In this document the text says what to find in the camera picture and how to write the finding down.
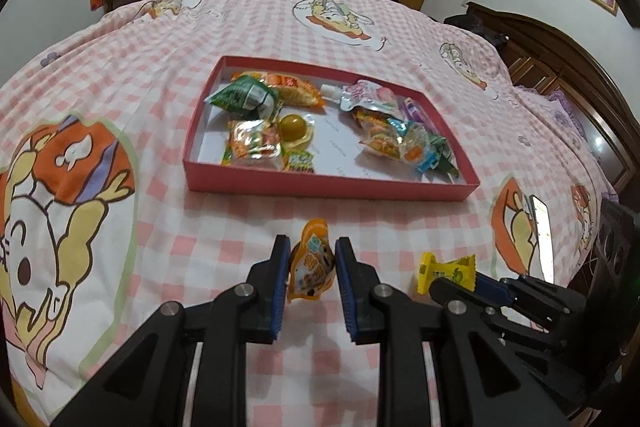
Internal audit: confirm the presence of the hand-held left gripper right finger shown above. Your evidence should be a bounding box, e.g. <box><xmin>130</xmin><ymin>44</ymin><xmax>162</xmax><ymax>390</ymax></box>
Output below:
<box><xmin>334</xmin><ymin>236</ymin><xmax>568</xmax><ymax>427</ymax></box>

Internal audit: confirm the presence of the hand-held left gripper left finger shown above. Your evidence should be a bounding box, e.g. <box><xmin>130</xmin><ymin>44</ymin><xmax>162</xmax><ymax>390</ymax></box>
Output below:
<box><xmin>50</xmin><ymin>234</ymin><xmax>292</xmax><ymax>427</ymax></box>

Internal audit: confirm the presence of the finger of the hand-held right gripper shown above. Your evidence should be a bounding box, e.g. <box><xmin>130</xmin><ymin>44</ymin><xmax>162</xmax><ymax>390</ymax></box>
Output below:
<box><xmin>430</xmin><ymin>277</ymin><xmax>490</xmax><ymax>309</ymax></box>
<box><xmin>474</xmin><ymin>273</ymin><xmax>585</xmax><ymax>334</ymax></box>

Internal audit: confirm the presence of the yellow candy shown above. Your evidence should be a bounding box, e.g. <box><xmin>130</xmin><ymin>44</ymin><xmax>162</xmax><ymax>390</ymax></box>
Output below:
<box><xmin>282</xmin><ymin>149</ymin><xmax>317</xmax><ymax>174</ymax></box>
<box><xmin>417</xmin><ymin>252</ymin><xmax>477</xmax><ymax>295</ymax></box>

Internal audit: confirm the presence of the small orange jelly pouch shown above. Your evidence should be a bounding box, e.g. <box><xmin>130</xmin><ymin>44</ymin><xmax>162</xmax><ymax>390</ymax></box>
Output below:
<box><xmin>287</xmin><ymin>218</ymin><xmax>335</xmax><ymax>303</ymax></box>

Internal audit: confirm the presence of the green snack packet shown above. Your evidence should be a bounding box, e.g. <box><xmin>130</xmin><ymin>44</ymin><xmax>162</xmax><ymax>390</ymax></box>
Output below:
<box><xmin>425</xmin><ymin>134</ymin><xmax>461</xmax><ymax>182</ymax></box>
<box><xmin>204</xmin><ymin>74</ymin><xmax>279</xmax><ymax>122</ymax></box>

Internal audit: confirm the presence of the clear packet with blue edge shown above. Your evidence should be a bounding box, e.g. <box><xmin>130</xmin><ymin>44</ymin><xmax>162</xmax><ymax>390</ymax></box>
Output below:
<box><xmin>387</xmin><ymin>119</ymin><xmax>443</xmax><ymax>175</ymax></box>

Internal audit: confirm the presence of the shallow red cardboard box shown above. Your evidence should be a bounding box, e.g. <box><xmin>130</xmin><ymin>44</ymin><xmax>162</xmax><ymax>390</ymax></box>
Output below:
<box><xmin>182</xmin><ymin>55</ymin><xmax>481</xmax><ymax>204</ymax></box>

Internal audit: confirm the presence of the burger gummy packet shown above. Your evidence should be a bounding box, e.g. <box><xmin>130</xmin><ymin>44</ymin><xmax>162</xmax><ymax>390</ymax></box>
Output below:
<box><xmin>221</xmin><ymin>118</ymin><xmax>287</xmax><ymax>170</ymax></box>
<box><xmin>352</xmin><ymin>107</ymin><xmax>408</xmax><ymax>160</ymax></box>

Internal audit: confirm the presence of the yellow jelly cup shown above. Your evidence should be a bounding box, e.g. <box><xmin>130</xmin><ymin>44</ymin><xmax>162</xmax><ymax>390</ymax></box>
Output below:
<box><xmin>276</xmin><ymin>112</ymin><xmax>317</xmax><ymax>146</ymax></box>

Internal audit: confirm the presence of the purple snack packet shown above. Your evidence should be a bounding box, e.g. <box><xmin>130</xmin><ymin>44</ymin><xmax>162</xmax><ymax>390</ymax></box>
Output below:
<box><xmin>400</xmin><ymin>97</ymin><xmax>431</xmax><ymax>124</ymax></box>

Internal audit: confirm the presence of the orange yellow cracker packet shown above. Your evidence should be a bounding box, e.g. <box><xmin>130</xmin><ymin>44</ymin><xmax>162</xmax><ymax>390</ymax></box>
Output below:
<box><xmin>231</xmin><ymin>71</ymin><xmax>325</xmax><ymax>108</ymax></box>

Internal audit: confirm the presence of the pink white jelly pouch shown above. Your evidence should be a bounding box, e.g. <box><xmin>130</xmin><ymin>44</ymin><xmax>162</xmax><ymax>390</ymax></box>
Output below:
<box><xmin>320</xmin><ymin>79</ymin><xmax>401</xmax><ymax>114</ymax></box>

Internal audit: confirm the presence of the smartphone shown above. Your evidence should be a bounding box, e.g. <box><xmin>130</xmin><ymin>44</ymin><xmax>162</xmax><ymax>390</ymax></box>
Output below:
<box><xmin>529</xmin><ymin>194</ymin><xmax>556</xmax><ymax>285</ymax></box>

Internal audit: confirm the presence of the purple lace pillow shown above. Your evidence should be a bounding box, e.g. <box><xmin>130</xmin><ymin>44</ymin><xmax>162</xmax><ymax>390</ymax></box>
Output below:
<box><xmin>515</xmin><ymin>84</ymin><xmax>601</xmax><ymax>158</ymax></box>

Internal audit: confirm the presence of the pink checked printed bedsheet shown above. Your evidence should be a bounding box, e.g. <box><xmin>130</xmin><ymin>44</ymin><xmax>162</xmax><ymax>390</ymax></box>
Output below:
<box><xmin>0</xmin><ymin>0</ymin><xmax>621</xmax><ymax>427</ymax></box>

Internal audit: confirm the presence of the dark wooden headboard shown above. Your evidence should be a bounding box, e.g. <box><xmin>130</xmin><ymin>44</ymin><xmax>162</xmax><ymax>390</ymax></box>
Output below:
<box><xmin>445</xmin><ymin>1</ymin><xmax>640</xmax><ymax>195</ymax></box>

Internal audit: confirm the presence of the dark cloth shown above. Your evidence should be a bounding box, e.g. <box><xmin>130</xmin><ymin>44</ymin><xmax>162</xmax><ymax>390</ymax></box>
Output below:
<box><xmin>444</xmin><ymin>9</ymin><xmax>508</xmax><ymax>48</ymax></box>

